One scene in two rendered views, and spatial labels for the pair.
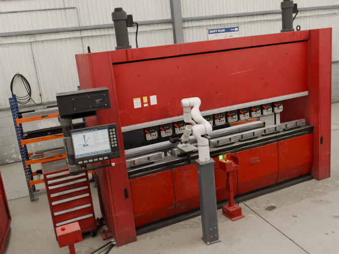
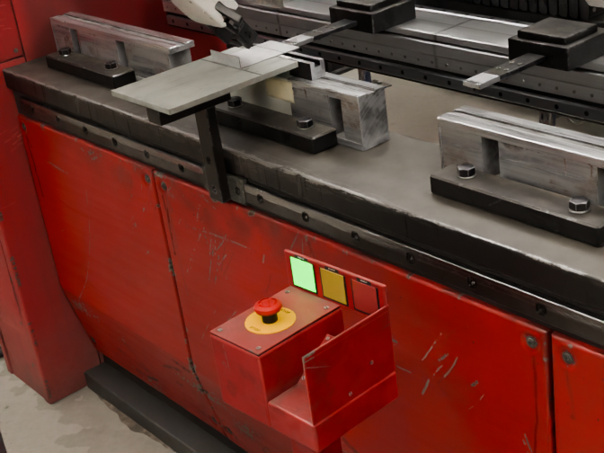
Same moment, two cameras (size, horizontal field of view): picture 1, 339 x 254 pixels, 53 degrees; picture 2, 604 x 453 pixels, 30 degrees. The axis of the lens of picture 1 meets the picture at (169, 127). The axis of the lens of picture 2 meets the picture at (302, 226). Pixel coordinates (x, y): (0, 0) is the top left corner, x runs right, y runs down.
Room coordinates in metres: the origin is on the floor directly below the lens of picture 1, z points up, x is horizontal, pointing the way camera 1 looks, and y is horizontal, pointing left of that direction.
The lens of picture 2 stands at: (3.89, -2.02, 1.56)
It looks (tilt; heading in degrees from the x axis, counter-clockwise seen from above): 25 degrees down; 77
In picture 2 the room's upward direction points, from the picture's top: 8 degrees counter-clockwise
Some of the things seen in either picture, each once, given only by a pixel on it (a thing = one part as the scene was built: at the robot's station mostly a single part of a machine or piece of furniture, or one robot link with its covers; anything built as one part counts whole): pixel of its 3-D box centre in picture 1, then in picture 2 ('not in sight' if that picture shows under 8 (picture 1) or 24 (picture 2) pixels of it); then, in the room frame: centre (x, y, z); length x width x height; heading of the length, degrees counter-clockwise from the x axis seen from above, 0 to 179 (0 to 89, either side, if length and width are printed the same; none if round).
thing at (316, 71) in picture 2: not in sight; (280, 60); (4.33, -0.17, 0.99); 0.20 x 0.03 x 0.03; 113
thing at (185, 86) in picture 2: (187, 147); (205, 78); (4.19, -0.20, 1.00); 0.26 x 0.18 x 0.01; 23
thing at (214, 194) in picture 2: (189, 156); (197, 147); (4.15, -0.22, 0.88); 0.14 x 0.04 x 0.22; 23
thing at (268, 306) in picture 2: not in sight; (269, 313); (4.14, -0.67, 0.79); 0.04 x 0.04 x 0.04
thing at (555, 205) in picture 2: (224, 144); (520, 201); (4.50, -0.73, 0.89); 0.30 x 0.05 x 0.03; 113
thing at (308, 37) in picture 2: (177, 141); (341, 20); (4.48, -0.08, 1.01); 0.26 x 0.12 x 0.05; 23
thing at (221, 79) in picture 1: (220, 82); not in sight; (4.57, -0.75, 1.74); 3.00 x 0.08 x 0.80; 113
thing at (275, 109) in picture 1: (276, 106); not in sight; (4.93, -1.60, 1.26); 0.15 x 0.09 x 0.17; 113
